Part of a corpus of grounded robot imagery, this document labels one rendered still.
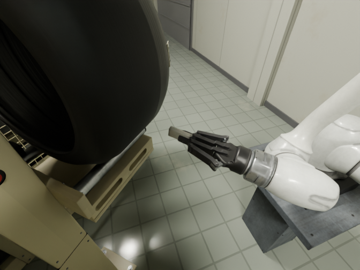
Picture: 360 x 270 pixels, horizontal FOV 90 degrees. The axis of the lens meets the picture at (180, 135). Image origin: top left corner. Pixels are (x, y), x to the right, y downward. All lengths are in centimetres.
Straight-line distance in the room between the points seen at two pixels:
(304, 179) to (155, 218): 119
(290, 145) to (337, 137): 27
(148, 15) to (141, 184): 141
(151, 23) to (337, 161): 79
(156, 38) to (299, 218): 83
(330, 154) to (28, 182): 98
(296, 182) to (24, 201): 66
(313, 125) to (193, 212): 112
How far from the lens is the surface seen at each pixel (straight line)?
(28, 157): 82
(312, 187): 52
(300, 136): 64
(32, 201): 63
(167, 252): 143
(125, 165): 69
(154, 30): 48
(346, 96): 58
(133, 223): 153
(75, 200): 56
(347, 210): 107
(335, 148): 88
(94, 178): 62
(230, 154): 51
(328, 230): 96
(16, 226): 64
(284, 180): 50
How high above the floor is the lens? 138
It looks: 41 degrees down
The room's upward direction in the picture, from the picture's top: straight up
